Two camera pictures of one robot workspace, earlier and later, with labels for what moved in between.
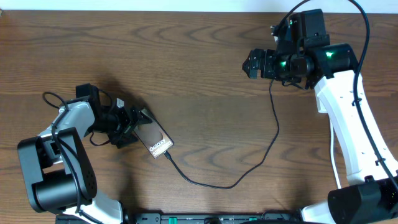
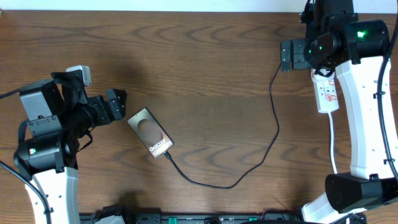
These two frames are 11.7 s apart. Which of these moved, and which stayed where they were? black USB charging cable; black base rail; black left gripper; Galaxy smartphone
Moved: black left gripper
Stayed: black base rail; black USB charging cable; Galaxy smartphone
